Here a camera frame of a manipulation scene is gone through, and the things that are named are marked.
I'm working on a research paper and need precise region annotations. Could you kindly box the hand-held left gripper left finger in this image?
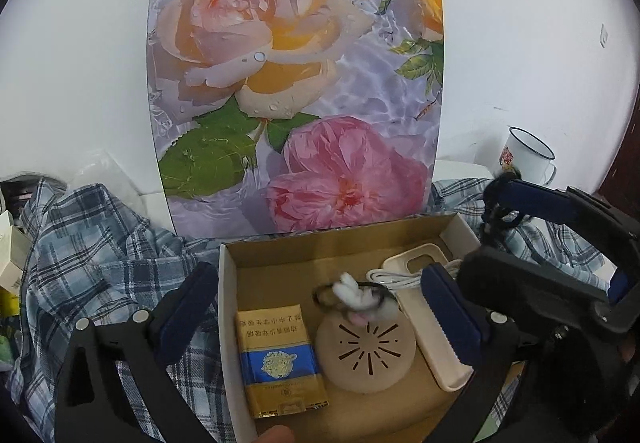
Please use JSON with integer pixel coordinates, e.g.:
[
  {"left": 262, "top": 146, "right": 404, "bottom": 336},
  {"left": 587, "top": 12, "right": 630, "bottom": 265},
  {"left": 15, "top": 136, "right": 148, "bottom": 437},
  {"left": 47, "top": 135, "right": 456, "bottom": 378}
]
[{"left": 55, "top": 262, "right": 219, "bottom": 443}]

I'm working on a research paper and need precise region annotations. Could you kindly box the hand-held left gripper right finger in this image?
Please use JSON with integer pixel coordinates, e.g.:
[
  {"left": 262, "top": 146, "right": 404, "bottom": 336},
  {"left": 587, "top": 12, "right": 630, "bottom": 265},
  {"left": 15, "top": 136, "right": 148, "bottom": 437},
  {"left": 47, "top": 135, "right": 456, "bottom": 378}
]
[{"left": 421, "top": 264, "right": 523, "bottom": 443}]

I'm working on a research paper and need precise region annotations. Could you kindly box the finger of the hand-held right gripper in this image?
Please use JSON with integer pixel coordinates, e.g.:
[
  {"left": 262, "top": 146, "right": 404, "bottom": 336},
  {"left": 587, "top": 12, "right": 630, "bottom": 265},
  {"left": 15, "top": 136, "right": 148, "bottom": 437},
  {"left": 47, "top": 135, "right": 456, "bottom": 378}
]
[
  {"left": 456, "top": 247, "right": 615, "bottom": 325},
  {"left": 499, "top": 179, "right": 640, "bottom": 270}
]

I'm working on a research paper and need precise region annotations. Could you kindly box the beige phone case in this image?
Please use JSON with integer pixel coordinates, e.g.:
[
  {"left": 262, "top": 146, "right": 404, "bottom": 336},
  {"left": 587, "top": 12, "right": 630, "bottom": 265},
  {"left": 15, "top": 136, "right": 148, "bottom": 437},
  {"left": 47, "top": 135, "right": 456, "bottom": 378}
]
[{"left": 382, "top": 244, "right": 474, "bottom": 393}]

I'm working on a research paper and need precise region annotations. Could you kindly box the black hair tie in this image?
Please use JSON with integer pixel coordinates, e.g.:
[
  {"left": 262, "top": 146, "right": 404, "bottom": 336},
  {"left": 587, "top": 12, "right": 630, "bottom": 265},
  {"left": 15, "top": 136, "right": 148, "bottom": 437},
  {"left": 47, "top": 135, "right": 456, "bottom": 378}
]
[{"left": 479, "top": 172, "right": 527, "bottom": 238}]

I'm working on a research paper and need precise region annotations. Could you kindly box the white cable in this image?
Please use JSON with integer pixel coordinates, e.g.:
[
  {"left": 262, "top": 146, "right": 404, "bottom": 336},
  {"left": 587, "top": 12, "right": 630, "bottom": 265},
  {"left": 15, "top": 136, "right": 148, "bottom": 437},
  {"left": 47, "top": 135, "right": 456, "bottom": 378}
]
[{"left": 365, "top": 259, "right": 466, "bottom": 295}]

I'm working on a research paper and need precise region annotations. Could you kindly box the round beige slotted disc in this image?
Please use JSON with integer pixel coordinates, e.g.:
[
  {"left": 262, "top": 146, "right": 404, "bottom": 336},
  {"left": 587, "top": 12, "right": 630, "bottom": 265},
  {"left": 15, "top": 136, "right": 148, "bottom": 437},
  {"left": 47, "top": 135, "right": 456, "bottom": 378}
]
[{"left": 314, "top": 308, "right": 417, "bottom": 394}]

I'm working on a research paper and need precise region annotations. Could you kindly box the cardboard box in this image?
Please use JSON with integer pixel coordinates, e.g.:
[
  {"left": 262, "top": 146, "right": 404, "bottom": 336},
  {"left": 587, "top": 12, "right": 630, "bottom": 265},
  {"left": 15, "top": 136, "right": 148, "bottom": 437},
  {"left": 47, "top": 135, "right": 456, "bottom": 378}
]
[{"left": 217, "top": 212, "right": 526, "bottom": 443}]

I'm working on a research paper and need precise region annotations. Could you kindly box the hair tie with white plush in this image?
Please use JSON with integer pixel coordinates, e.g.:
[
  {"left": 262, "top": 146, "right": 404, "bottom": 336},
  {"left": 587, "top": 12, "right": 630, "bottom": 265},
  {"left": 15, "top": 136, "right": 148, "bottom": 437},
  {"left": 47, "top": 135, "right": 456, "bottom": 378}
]
[{"left": 312, "top": 272, "right": 402, "bottom": 325}]

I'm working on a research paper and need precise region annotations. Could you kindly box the gold and blue cigarette pack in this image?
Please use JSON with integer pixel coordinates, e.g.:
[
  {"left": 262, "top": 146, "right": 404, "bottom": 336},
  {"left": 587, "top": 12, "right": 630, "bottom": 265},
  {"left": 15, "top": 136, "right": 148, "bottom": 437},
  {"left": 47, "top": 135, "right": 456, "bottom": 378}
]
[{"left": 235, "top": 308, "right": 331, "bottom": 420}]

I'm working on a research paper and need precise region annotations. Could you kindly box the person's left hand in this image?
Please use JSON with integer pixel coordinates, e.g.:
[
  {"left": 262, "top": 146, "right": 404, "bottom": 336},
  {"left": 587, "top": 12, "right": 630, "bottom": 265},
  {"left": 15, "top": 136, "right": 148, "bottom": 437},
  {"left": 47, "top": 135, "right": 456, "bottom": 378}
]
[{"left": 256, "top": 425, "right": 297, "bottom": 443}]

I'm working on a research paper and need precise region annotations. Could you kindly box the white enamel mug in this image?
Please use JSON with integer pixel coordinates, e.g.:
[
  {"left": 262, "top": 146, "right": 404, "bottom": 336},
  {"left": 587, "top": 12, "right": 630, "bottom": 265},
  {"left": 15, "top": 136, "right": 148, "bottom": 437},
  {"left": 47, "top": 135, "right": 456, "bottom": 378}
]
[{"left": 499, "top": 127, "right": 557, "bottom": 187}]

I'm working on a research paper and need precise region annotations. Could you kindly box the white flat box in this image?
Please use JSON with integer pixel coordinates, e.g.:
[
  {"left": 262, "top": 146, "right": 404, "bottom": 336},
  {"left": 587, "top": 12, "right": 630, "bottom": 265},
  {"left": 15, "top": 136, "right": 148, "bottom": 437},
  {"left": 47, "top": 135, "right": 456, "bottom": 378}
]
[{"left": 434, "top": 160, "right": 494, "bottom": 185}]

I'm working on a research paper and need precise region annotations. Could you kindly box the blue plaid shirt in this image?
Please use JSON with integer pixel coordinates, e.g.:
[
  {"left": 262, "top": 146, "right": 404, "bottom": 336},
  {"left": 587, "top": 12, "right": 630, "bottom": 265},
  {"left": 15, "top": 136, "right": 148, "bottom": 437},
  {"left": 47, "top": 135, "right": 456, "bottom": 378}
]
[{"left": 7, "top": 176, "right": 621, "bottom": 443}]

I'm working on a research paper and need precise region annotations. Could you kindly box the clear plastic bag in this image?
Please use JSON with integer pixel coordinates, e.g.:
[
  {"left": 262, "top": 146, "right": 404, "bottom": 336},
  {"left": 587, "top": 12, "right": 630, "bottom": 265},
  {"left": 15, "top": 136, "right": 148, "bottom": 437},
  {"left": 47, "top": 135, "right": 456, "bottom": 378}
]
[{"left": 65, "top": 148, "right": 151, "bottom": 198}]

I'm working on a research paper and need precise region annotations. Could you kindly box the green and yellow packet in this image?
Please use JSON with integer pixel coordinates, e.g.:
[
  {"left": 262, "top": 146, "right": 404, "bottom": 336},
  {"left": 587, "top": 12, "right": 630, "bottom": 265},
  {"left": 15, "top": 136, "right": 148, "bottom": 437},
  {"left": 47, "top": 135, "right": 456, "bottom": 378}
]
[{"left": 0, "top": 288, "right": 22, "bottom": 371}]

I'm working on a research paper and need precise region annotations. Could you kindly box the small white carton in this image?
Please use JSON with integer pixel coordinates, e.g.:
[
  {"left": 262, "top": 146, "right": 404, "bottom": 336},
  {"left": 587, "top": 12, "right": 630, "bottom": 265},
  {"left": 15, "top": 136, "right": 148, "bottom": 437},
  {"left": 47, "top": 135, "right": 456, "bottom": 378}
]
[{"left": 0, "top": 213, "right": 32, "bottom": 293}]

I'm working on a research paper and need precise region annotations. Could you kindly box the dark cloth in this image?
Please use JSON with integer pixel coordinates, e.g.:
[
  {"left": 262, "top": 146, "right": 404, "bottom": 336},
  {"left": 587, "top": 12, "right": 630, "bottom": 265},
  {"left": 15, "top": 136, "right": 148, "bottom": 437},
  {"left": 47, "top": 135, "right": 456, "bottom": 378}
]
[{"left": 0, "top": 176, "right": 66, "bottom": 214}]

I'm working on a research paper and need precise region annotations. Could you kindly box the floral rose poster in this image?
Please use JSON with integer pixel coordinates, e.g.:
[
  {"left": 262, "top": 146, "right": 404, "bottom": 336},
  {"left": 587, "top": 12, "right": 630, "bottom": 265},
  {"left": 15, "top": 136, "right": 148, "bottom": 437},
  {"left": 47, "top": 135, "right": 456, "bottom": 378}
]
[{"left": 146, "top": 0, "right": 445, "bottom": 240}]

